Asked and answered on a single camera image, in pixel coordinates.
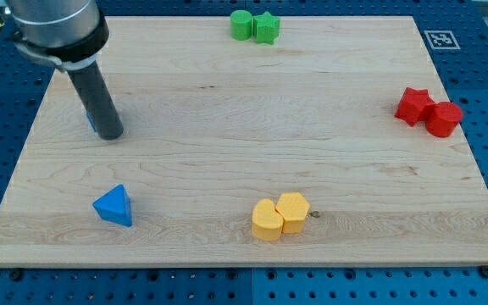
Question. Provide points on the wooden board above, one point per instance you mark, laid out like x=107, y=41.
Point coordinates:
x=214, y=125

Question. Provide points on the yellow hexagon block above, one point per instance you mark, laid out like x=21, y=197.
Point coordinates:
x=293, y=207

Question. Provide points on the yellow heart block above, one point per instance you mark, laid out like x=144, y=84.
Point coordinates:
x=267, y=223

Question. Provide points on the green star block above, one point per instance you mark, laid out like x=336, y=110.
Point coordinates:
x=265, y=27

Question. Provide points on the green cylinder block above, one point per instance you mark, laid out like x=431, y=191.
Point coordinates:
x=241, y=25

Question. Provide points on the blue triangle block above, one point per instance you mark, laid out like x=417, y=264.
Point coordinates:
x=114, y=206

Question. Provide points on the blue block behind rod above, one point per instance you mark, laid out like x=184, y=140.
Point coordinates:
x=90, y=120

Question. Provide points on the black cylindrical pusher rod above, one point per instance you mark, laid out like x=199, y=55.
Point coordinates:
x=95, y=97

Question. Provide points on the red star block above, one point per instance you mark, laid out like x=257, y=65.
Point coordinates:
x=414, y=106

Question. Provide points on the red cylinder block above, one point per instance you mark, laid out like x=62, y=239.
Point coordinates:
x=443, y=119

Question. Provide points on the white fiducial marker tag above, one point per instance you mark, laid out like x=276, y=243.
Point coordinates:
x=441, y=40

